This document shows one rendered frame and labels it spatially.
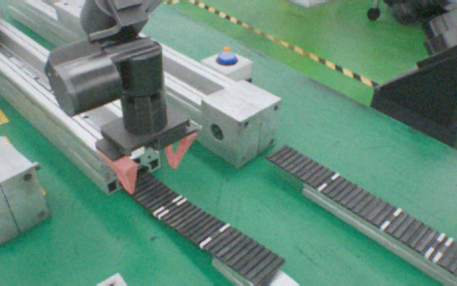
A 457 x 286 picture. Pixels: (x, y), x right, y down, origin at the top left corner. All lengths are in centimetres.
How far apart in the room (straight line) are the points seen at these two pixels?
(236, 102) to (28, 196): 33
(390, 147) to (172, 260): 44
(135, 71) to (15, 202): 24
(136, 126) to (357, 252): 33
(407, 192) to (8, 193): 57
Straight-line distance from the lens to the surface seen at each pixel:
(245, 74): 88
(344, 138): 79
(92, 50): 48
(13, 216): 62
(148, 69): 48
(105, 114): 72
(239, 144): 66
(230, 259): 51
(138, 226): 60
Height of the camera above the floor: 123
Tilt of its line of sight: 38 degrees down
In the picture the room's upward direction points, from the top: 2 degrees clockwise
